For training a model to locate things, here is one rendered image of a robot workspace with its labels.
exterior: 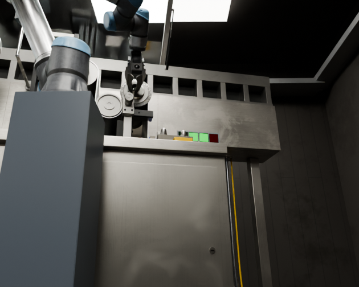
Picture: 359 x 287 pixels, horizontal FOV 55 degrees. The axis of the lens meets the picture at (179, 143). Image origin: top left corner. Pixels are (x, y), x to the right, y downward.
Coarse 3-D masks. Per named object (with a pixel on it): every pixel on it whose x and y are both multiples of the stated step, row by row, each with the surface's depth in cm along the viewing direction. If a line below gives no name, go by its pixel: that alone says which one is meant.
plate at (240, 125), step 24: (0, 96) 179; (120, 96) 194; (168, 96) 201; (0, 120) 175; (168, 120) 195; (192, 120) 199; (216, 120) 202; (240, 120) 206; (264, 120) 209; (240, 144) 200; (264, 144) 203
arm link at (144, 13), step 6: (138, 12) 138; (144, 12) 139; (138, 18) 139; (144, 18) 140; (138, 24) 140; (144, 24) 141; (138, 30) 142; (144, 30) 143; (138, 36) 143; (144, 36) 144
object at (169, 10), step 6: (168, 0) 194; (168, 6) 196; (168, 12) 197; (168, 18) 199; (168, 24) 200; (168, 30) 202; (168, 36) 204; (162, 42) 205; (162, 48) 206; (168, 48) 204; (162, 54) 208; (168, 54) 205; (162, 60) 209; (168, 60) 206; (168, 66) 208
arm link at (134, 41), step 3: (132, 36) 144; (147, 36) 147; (132, 39) 144; (135, 39) 144; (138, 39) 143; (141, 39) 144; (144, 39) 145; (129, 42) 146; (132, 42) 145; (135, 42) 144; (138, 42) 144; (141, 42) 144; (144, 42) 145; (132, 45) 145; (135, 45) 145; (138, 45) 145; (141, 45) 145; (144, 45) 146
